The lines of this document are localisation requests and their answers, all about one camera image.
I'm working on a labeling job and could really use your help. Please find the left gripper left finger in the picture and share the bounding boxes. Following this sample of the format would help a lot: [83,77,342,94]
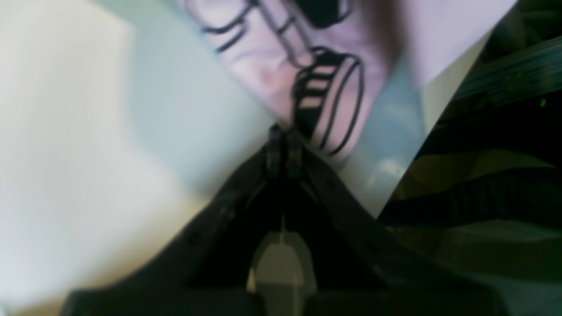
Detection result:
[62,126,284,316]

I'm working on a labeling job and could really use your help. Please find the pink T-shirt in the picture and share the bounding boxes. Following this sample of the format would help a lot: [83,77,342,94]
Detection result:
[178,0,515,161]

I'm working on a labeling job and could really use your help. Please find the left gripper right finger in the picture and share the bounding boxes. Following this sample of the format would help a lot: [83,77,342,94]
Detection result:
[283,131,508,316]

